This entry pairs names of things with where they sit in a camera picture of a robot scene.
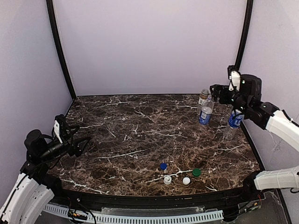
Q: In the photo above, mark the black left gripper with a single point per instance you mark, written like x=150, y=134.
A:
x=70, y=147

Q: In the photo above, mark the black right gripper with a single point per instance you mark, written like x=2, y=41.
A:
x=223, y=94

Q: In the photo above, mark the green lid brown jar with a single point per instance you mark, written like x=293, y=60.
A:
x=202, y=98

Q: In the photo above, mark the blue cap water bottle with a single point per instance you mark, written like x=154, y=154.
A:
x=206, y=112

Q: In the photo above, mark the blue label Pocari bottle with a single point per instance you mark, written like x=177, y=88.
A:
x=234, y=123

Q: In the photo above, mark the blue bottle cap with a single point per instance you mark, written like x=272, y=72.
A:
x=163, y=166

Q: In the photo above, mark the white ribbed bottle cap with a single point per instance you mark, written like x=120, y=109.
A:
x=167, y=179

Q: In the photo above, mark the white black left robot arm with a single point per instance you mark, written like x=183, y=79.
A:
x=35, y=187

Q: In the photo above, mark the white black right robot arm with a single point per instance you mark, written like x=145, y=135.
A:
x=244, y=94

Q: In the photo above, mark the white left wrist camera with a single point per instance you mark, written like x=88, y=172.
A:
x=57, y=130

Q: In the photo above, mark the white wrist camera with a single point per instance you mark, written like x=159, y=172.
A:
x=234, y=78
x=57, y=130

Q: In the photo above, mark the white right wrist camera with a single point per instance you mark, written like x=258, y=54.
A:
x=234, y=78

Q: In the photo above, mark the black right corner frame post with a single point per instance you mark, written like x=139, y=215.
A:
x=244, y=34

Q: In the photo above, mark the black corner frame post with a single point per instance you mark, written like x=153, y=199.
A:
x=244, y=34
x=59, y=48

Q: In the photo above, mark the black front frame rail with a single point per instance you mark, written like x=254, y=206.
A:
x=224, y=199

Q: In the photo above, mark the white slotted cable duct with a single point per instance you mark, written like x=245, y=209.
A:
x=192, y=215

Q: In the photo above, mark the black left corner frame post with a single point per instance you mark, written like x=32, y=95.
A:
x=59, y=48

